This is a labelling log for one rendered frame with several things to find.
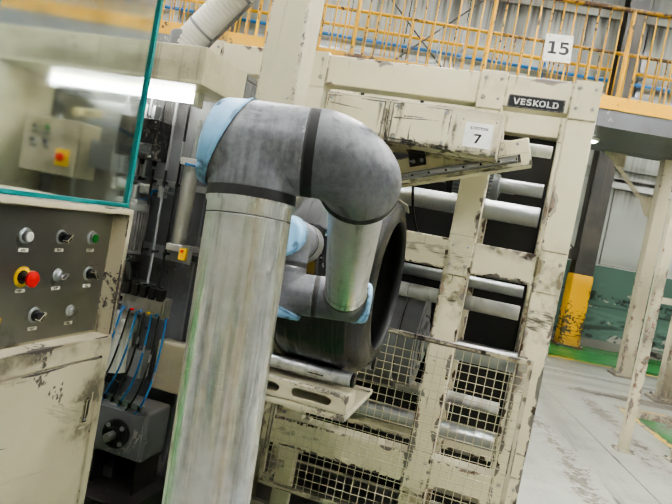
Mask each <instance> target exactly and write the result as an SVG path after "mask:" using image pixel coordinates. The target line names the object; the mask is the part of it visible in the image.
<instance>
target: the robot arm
mask: <svg viewBox="0 0 672 504"><path fill-rule="evenodd" d="M196 159H197V162H196V164H195V170H196V176H197V179H198V180H199V181H200V182H202V183H203V184H204V185H207V191H206V199H207V205H206V212H205V219H204V225H203V232H202V238H201V245H200V252H199V258H198V265H197V272H196V278H195V285H194V292H193V298H192V305H191V311H190V318H189V325H188V331H187V338H186V345H185V351H184V358H183V364H182V371H181V378H180V384H179V391H178V398H177V404H176V411H175V417H174V424H173V431H172V437H171V444H170V451H169V457H168V464H167V471H166V477H165V484H164V491H163V497H162V504H250V500H251V493H252V486H253V479H254V473H255V466H256V459H257V452H258V445H259V438H260V431H261V424H262V417H263V410H264V403H265V396H266V389H267V383H268V376H269V369H270V362H271V355H272V348H273V341H274V334H275V327H276V320H277V317H280V318H285V319H289V320H295V321H298V320H299V319H300V318H301V317H300V316H307V317H317V318H324V319H331V320H338V321H345V322H350V323H352V324H356V323H360V324H362V323H365V322H366V321H367V319H368V315H369V313H370V308H371V303H372V295H373V287H372V285H371V283H369V278H370V274H371V269H372V265H373V261H374V256H375V252H376V247H377V243H378V239H379V234H380V230H381V225H382V221H383V219H385V218H386V217H387V216H389V215H390V213H391V212H392V211H393V210H394V208H395V207H396V205H397V202H398V200H399V196H400V192H401V187H402V179H401V172H400V168H399V164H398V162H397V160H396V158H395V156H394V154H393V153H392V151H391V149H390V148H389V147H388V146H387V144H386V143H385V142H384V141H383V140H382V139H381V138H380V137H379V136H378V135H377V134H376V133H375V132H374V131H372V130H371V129H370V128H368V127H367V126H366V125H364V124H363V123H361V122H360V121H358V120H356V119H354V118H352V117H350V116H348V115H346V114H343V113H340V112H338V111H335V110H332V109H325V108H323V109H319V108H313V107H305V106H298V105H291V104H283V103H276V102H269V101H262V100H258V99H257V98H249V99H244V98H232V97H228V98H224V99H221V100H220V101H218V102H217V103H216V104H215V105H214V107H213V108H212V109H211V110H210V112H209V114H208V116H207V118H206V120H205V123H204V125H203V128H202V131H201V134H200V138H199V142H198V146H197V152H196ZM297 196H300V197H307V198H316V199H319V200H320V201H321V203H322V205H323V207H324V208H325V210H326V211H327V212H328V224H327V229H325V228H323V227H322V226H320V225H317V224H312V223H307V222H305V221H303V220H302V219H301V218H299V217H297V216H294V215H292V213H293V212H294V210H295V203H296V197H297ZM319 262H322V263H326V276H325V277H324V276H318V266H319Z"/></svg>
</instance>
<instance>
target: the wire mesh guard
mask: <svg viewBox="0 0 672 504"><path fill-rule="evenodd" d="M387 333H389V337H390V333H391V334H395V335H397V339H398V335H400V336H404V337H405V341H406V337H408V338H412V339H417V340H421V341H422V342H423V341H425V342H429V343H430V345H431V343H434V344H438V349H439V345H442V346H446V347H447V348H448V347H451V348H455V352H456V349H459V350H463V351H464V352H465V351H468V352H472V357H473V353H476V354H480V355H481V357H482V355H485V356H489V357H490V358H491V357H493V358H497V359H502V360H506V361H507V365H508V361H510V362H514V363H516V367H517V363H519V364H523V365H527V366H528V367H527V372H526V376H525V378H524V379H525V381H524V386H520V387H523V390H522V395H520V394H516V393H512V392H508V391H504V390H503V386H502V390H500V389H496V388H494V384H495V381H499V380H495V379H496V374H497V372H498V371H497V370H496V371H495V372H496V374H495V379H491V378H487V373H488V370H490V369H486V368H482V367H480V363H479V367H478V366H474V367H478V372H479V368H482V369H486V370H487V373H486V377H483V376H479V375H478V373H477V375H475V376H477V377H478V376H479V377H483V378H485V383H486V378H487V379H491V380H494V384H493V388H492V387H488V386H485V383H484V387H488V388H492V393H493V389H496V390H500V391H501V395H502V391H504V392H508V393H510V396H511V393H512V394H516V395H520V396H521V400H520V403H516V402H512V401H510V397H509V401H508V400H505V401H508V406H509V402H512V403H516V404H520V405H519V410H518V412H517V413H518V415H517V420H513V419H509V418H506V416H507V411H508V410H509V409H508V407H507V409H505V408H501V407H499V405H498V407H497V406H493V405H490V404H486V405H489V408H490V406H493V407H497V408H498V409H499V408H501V409H505V410H507V411H506V416H505V417H502V418H505V421H506V419H509V420H513V421H516V424H515V429H514V434H513V437H510V436H506V435H503V431H502V434H499V433H495V432H494V429H495V425H498V424H496V420H495V425H494V429H493V432H491V431H488V432H491V433H493V434H494V433H495V434H499V435H503V436H506V437H510V438H513V439H512V444H511V446H510V445H507V444H503V443H501V441H500V443H499V442H496V443H499V444H500V445H501V444H503V445H507V446H510V447H511V449H510V453H509V454H507V453H504V454H507V455H509V458H508V463H507V462H504V461H500V460H497V459H498V455H499V452H500V451H499V450H500V446H499V450H498V451H496V450H493V451H496V452H498V455H497V459H493V458H490V459H493V460H496V464H497V461H500V462H504V463H507V468H506V471H504V470H501V469H497V468H496V465H495V468H494V467H490V466H487V464H486V465H483V464H480V463H476V462H473V463H476V464H477V467H478V464H480V465H483V466H486V468H487V467H490V468H494V469H497V470H501V471H504V472H506V473H505V478H504V479H501V478H498V477H494V475H493V476H491V475H488V476H491V477H493V479H494V478H498V479H501V480H504V482H503V487H498V486H495V485H492V484H493V480H492V484H488V483H485V482H484V478H485V475H487V474H485V473H486V469H485V473H481V474H484V478H483V482H481V481H478V480H475V477H476V472H477V468H476V471H474V472H475V477H474V479H471V478H468V479H471V480H474V482H475V481H478V482H481V483H482V487H483V483H485V484H488V485H491V489H492V486H495V487H498V488H502V492H501V496H499V495H496V496H499V497H500V502H499V504H505V501H506V496H507V491H508V486H509V481H510V477H511V472H512V467H513V462H514V457H515V452H516V448H517V443H518V438H519V433H520V428H521V424H522V419H523V414H524V409H525V404H526V399H527V395H528V390H529V385H530V380H531V375H532V370H533V366H534V361H531V360H527V359H523V358H519V357H514V356H510V355H506V354H501V353H497V352H493V351H488V350H484V349H480V348H476V347H471V346H467V345H463V344H458V343H454V342H450V341H445V340H441V339H437V338H433V337H428V336H424V335H420V334H415V333H411V332H407V331H403V330H398V329H394V328H390V327H389V329H388V332H387ZM425 372H427V371H424V376H425ZM467 374H468V377H469V374H470V373H467ZM424 376H423V379H421V378H417V377H416V373H415V377H414V382H415V378H417V379H421V380H423V381H424V380H425V379H424ZM468 377H467V381H464V382H466V387H467V382H468ZM423 381H422V386H423ZM425 381H429V380H425ZM429 382H431V384H432V382H433V381H432V380H431V381H429ZM499 382H503V385H504V383H507V382H504V381H499ZM433 383H437V382H433ZM468 383H471V382H468ZM437 384H439V388H440V384H441V379H440V383H437ZM408 385H411V384H408ZM441 385H445V384H441ZM411 386H413V388H414V386H415V385H414V383H413V385H411ZM422 386H421V387H419V386H415V387H419V388H421V391H422V388H423V387H422ZM445 386H448V387H453V386H449V383H448V385H445ZM457 387H458V383H457ZM457 387H453V388H456V392H457V389H461V388H457ZM466 387H465V389H461V390H465V392H466V391H468V390H466ZM413 388H412V393H409V392H406V393H409V394H411V398H412V394H413ZM423 389H427V388H423ZM430 389H431V385H430ZM430 389H427V390H429V394H430ZM456 392H455V396H454V395H450V394H447V393H443V394H446V397H447V395H450V396H454V402H455V397H458V396H456ZM465 392H464V397H465ZM413 395H417V394H413ZM501 395H500V398H497V399H500V400H504V399H501ZM417 396H421V392H420V395H417ZM421 397H424V396H421ZM464 397H463V398H462V397H458V398H462V399H463V401H464V399H466V398H464ZM466 400H470V399H466ZM500 400H499V404H500ZM470 401H472V402H473V398H472V400H470ZM454 402H453V404H452V405H453V407H454V405H455V404H454ZM472 402H471V407H472ZM456 406H459V405H456ZM276 407H278V406H277V404H275V403H272V404H271V409H270V415H269V420H268V425H267V431H266V436H265V442H264V447H263V453H262V458H261V463H260V469H259V474H258V478H257V482H258V483H261V484H264V485H267V486H270V487H273V488H276V489H279V490H282V491H285V492H289V493H292V494H295V495H298V496H301V497H304V498H307V499H310V500H313V501H316V502H320V503H323V504H344V503H341V500H344V499H342V495H341V498H338V497H335V496H334V495H333V496H332V495H329V496H332V497H333V499H334V497H335V498H338V499H341V500H340V502H337V501H334V500H331V499H328V498H326V495H328V494H326V495H325V497H322V496H319V495H315V494H312V493H311V490H313V489H312V484H311V489H310V488H307V489H310V493H309V492H306V491H303V490H300V489H297V488H296V486H295V488H293V487H290V486H289V483H291V482H288V486H287V485H284V484H281V483H282V481H284V480H282V478H281V479H278V478H275V475H274V477H272V476H270V477H272V478H274V479H278V480H281V483H278V482H275V481H274V480H273V481H272V480H269V481H267V480H263V479H262V477H263V472H264V471H265V466H266V461H267V460H268V459H267V455H268V450H269V445H271V444H270V439H271V434H272V430H275V433H276V431H278V430H276V429H272V428H273V423H274V422H275V421H274V417H275V415H278V417H279V416H282V415H279V412H278V414H275V412H276ZM453 407H452V412H449V411H445V410H444V408H443V410H442V411H443V412H444V411H445V412H449V413H451V417H452V413H453ZM459 407H461V411H462V407H463V402H462V406H459ZM471 407H470V408H467V407H463V408H467V409H470V412H471V410H474V409H471ZM509 411H512V410H509ZM470 412H469V416H470ZM453 414H456V413H453ZM282 417H285V420H286V418H289V417H286V416H282ZM451 417H450V420H447V421H450V422H454V421H451ZM289 419H292V418H289ZM505 421H504V425H505ZM450 422H449V427H450ZM275 423H276V428H277V423H278V418H277V422H275ZM454 423H458V426H459V424H461V423H459V422H454ZM430 425H431V428H432V425H433V424H430ZM433 426H437V425H433ZM498 426H502V425H498ZM437 427H441V423H440V426H437ZM449 427H448V428H444V427H441V428H444V429H448V432H449V430H451V429H449ZM502 427H503V430H504V427H506V426H502ZM506 428H509V427H506ZM448 432H447V436H448ZM493 434H492V439H493ZM415 438H418V437H415ZM418 439H420V440H421V435H420V438H418ZM492 439H491V440H488V439H485V440H488V441H491V443H492V442H495V441H492ZM420 440H419V445H420ZM419 445H418V446H416V445H413V446H416V447H418V450H419ZM394 449H397V448H394ZM397 450H400V453H401V451H404V450H401V449H397ZM418 450H417V454H414V453H411V452H407V451H404V452H407V453H408V456H409V453H411V454H414V455H416V460H417V455H418ZM500 453H503V452H500ZM418 456H421V455H418ZM421 457H425V458H428V457H426V454H425V456H421ZM428 459H432V458H428ZM432 460H433V462H434V460H435V459H434V458H433V459H432ZM435 461H438V460H435ZM477 473H480V472H477ZM474 482H473V486H474ZM291 484H294V483H291ZM294 485H297V481H296V484H294ZM297 486H300V485H297ZM300 487H303V489H304V488H306V487H304V485H303V486H300ZM491 489H490V493H489V492H485V491H482V488H481V490H479V491H481V492H485V493H489V498H490V494H492V493H491ZM313 491H316V490H313ZM316 492H318V494H319V493H322V492H319V489H318V491H316ZM322 494H325V493H322ZM492 495H495V494H492ZM344 501H347V500H344Z"/></svg>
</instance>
